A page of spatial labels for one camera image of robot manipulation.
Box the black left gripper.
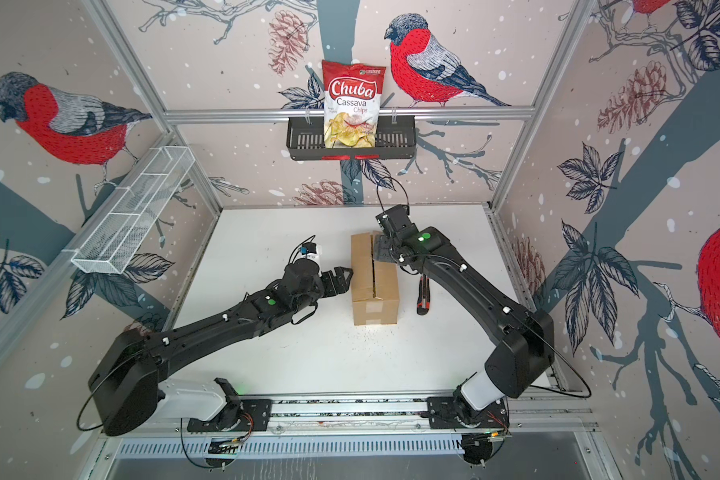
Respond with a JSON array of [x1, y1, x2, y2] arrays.
[[292, 265, 355, 315]]

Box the brown cardboard express box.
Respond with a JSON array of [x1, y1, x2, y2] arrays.
[[351, 232, 400, 326]]

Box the red black utility knife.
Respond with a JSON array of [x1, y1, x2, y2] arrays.
[[416, 274, 431, 316]]

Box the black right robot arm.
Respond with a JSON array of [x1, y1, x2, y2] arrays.
[[376, 204, 554, 423]]

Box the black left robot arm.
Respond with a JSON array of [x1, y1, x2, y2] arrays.
[[88, 258, 353, 436]]

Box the Chuba cassava chips bag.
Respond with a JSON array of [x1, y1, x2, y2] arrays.
[[322, 60, 386, 148]]

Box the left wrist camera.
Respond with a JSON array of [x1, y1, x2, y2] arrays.
[[296, 241, 321, 264]]

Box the black wire wall basket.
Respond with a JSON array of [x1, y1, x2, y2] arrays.
[[286, 114, 417, 161]]

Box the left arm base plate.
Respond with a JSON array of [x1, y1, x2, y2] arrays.
[[186, 398, 273, 433]]

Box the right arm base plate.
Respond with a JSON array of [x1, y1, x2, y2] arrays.
[[421, 396, 510, 431]]

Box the white wire mesh shelf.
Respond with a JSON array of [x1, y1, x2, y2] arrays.
[[71, 146, 195, 274]]

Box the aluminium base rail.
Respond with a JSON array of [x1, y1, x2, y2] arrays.
[[104, 389, 599, 437]]

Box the aluminium frame crossbar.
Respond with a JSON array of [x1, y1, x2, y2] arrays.
[[163, 106, 536, 125]]

